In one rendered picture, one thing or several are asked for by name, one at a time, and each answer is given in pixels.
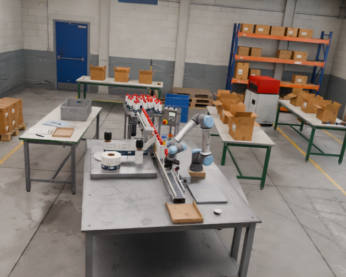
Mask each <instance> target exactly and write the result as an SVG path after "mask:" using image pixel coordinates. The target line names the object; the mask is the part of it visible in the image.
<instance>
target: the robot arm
mask: <svg viewBox="0 0 346 277"><path fill-rule="evenodd" d="M198 124H200V128H201V130H202V149H193V150H192V161H191V165H190V166H189V169H190V171H194V172H201V171H203V165H206V166H209V165H210V164H211V163H212V162H213V157H212V156H211V152H210V129H211V127H212V126H213V125H214V118H213V117H211V116H210V115H206V114H203V113H198V114H196V115H194V116H193V117H192V118H191V119H190V120H189V122H188V124H187V125H186V126H185V127H184V128H183V129H182V130H181V131H180V132H179V133H178V134H177V135H176V136H175V138H174V139H173V140H169V141H168V146H169V147H170V148H169V151H168V155H167V157H165V159H164V167H165V168H166V169H165V170H168V171H170V170H171V169H172V164H173V163H174V164H176V165H179V164H180V161H179V160H177V159H174V158H175V155H176V154H178V153H180V152H182V151H185V150H186V149H187V146H186V144H185V143H182V144H180V142H181V141H182V140H183V139H184V138H185V137H186V135H187V134H188V133H189V132H190V131H191V130H192V129H193V128H194V127H195V126H197V125H198ZM202 164H203V165H202Z"/></svg>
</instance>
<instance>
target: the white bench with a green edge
mask: <svg viewBox="0 0 346 277"><path fill-rule="evenodd" d="M60 106H61V105H59V106H58V107H56V109H54V110H53V111H51V112H50V113H49V114H48V115H47V116H45V117H44V118H43V119H41V120H40V121H39V122H38V123H37V124H35V125H34V126H33V127H31V128H35V129H54V130H53V132H52V134H53V133H54V131H55V129H56V128H57V127H55V126H48V125H42V124H43V123H45V122H47V121H49V120H56V121H63V122H67V123H70V124H68V125H66V126H64V127H63V128H74V132H73V133H72V136H71V137H52V134H38V135H42V136H44V137H41V136H37V135H36V134H27V133H28V131H29V130H28V131H27V132H25V133H24V134H22V135H21V136H20V137H19V140H23V142H24V161H25V180H26V190H27V192H30V189H31V181H37V182H51V183H61V184H71V192H73V193H72V194H73V195H75V194H76V193H75V192H76V147H77V146H78V145H79V143H80V142H81V140H83V141H85V140H86V139H94V138H82V136H83V135H84V134H85V132H86V131H87V129H88V128H89V127H90V125H91V124H92V123H93V121H94V120H95V118H96V117H97V120H96V139H99V114H100V111H101V110H102V107H92V112H91V113H90V115H89V117H88V119H87V120H86V121H71V120H61V118H60ZM29 143H34V144H43V145H58V146H63V147H65V146H71V151H70V153H69V154H68V155H67V157H66V158H65V159H64V161H63V162H62V164H61V165H60V166H59V168H58V169H57V171H56V172H55V173H54V174H53V176H52V177H51V178H50V179H39V178H31V177H30V160H29ZM70 156H71V180H55V177H56V176H57V175H58V173H59V172H60V170H61V169H62V167H63V166H64V164H65V163H66V162H67V160H68V159H69V158H70Z"/></svg>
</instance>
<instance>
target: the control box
mask: <svg viewBox="0 0 346 277"><path fill-rule="evenodd" d="M169 111H172V112H176V117H177V110H176V108H175V110H173V108H171V107H170V109H168V107H165V108H164V111H163V121H164V120H165V121H166V124H163V125H167V126H173V127H176V121H175V122H174V121H169V120H168V117H171V116H169ZM176 117H171V118H176Z"/></svg>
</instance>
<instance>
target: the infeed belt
mask: <svg viewBox="0 0 346 277"><path fill-rule="evenodd" d="M157 160H158V159H157ZM160 161H161V163H162V164H163V158H162V159H160ZM158 162H159V161H158ZM160 167H161V165H160ZM161 169H162V167H161ZM162 171H163V169H162ZM163 173H164V172H163ZM164 175H165V174H164ZM167 176H168V178H169V180H170V182H171V184H172V186H173V188H174V191H175V193H176V197H175V195H174V193H173V191H172V189H171V187H170V189H171V191H172V193H173V196H174V198H175V199H182V198H184V197H183V195H182V193H181V191H180V189H179V187H178V185H177V183H176V181H175V179H174V177H173V175H172V173H171V172H170V174H167ZM165 178H166V176H165ZM166 180H167V178H166ZM167 182H168V180H167ZM168 184H169V182H168ZM169 186H170V185H169Z"/></svg>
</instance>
